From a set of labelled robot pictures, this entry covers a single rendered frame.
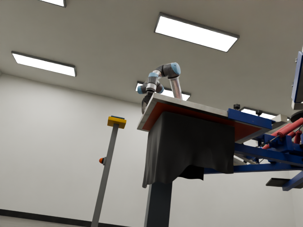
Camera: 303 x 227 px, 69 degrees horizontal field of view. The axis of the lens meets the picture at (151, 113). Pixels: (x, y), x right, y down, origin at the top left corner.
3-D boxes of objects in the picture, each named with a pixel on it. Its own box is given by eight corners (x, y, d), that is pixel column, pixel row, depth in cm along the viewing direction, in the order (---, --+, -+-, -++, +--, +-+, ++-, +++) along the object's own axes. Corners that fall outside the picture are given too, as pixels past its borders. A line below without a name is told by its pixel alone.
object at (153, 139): (154, 182, 118) (163, 110, 136) (139, 188, 158) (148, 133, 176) (159, 183, 118) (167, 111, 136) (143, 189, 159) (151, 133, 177)
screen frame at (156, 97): (152, 97, 130) (153, 92, 132) (136, 129, 182) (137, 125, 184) (271, 128, 141) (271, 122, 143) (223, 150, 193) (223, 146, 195)
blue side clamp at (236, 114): (228, 118, 135) (228, 107, 138) (224, 120, 140) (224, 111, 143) (272, 129, 139) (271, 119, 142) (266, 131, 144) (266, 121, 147)
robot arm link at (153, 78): (160, 77, 176) (156, 70, 170) (158, 88, 172) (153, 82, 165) (151, 78, 180) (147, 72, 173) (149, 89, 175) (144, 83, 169)
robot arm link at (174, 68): (176, 114, 235) (165, 63, 217) (190, 112, 228) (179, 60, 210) (173, 118, 225) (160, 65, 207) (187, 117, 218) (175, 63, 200)
